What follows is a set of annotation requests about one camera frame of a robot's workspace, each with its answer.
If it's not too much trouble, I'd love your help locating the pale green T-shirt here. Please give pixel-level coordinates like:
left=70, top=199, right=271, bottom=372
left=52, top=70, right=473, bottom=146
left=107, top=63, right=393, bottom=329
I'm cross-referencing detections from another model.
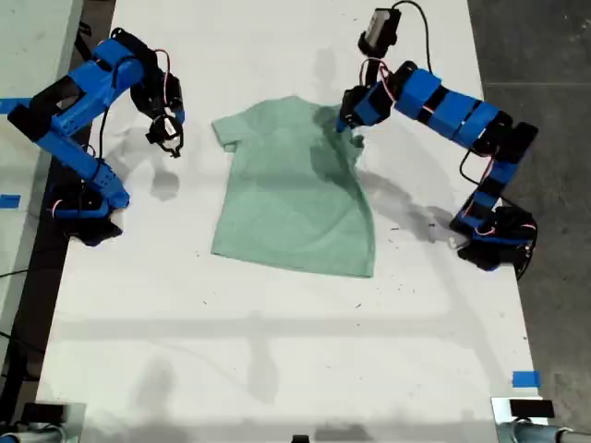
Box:
left=211, top=95, right=376, bottom=279

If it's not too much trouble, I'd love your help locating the black stand leg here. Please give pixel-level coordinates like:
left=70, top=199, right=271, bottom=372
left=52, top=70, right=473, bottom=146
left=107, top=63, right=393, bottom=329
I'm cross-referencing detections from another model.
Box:
left=75, top=20, right=101, bottom=61

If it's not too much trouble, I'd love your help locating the white side table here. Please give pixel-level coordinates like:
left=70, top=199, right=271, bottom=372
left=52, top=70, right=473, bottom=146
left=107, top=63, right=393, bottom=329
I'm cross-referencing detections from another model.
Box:
left=0, top=0, right=85, bottom=370

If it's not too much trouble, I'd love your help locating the long blue tape strip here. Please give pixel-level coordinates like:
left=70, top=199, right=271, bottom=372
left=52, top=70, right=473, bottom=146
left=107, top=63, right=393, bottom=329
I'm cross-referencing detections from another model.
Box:
left=0, top=97, right=34, bottom=115

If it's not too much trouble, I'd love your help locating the shiny metal plate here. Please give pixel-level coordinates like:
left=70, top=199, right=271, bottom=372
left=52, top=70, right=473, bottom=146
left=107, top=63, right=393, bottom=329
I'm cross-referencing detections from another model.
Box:
left=34, top=401, right=88, bottom=433
left=489, top=396, right=549, bottom=443

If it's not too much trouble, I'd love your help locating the small black box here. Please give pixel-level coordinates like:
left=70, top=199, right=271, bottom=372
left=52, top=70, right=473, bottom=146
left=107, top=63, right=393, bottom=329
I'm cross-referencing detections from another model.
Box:
left=509, top=399, right=555, bottom=419
left=20, top=402, right=66, bottom=424

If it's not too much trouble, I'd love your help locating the grey tube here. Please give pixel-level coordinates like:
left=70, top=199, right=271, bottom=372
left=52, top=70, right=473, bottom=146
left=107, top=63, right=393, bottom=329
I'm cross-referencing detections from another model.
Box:
left=496, top=422, right=591, bottom=443
left=0, top=426, right=70, bottom=443

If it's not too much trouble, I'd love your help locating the black camera box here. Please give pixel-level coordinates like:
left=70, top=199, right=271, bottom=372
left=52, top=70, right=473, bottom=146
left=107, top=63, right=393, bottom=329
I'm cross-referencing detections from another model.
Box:
left=145, top=115, right=185, bottom=161
left=357, top=6, right=403, bottom=59

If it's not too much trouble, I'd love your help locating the black camera stalk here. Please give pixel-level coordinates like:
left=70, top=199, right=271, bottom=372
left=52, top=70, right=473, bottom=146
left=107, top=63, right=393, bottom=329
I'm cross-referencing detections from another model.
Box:
left=359, top=54, right=384, bottom=91

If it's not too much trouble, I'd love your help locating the black camera cable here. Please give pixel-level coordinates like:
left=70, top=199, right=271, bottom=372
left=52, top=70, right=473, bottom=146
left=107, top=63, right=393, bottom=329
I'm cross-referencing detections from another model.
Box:
left=391, top=0, right=435, bottom=75

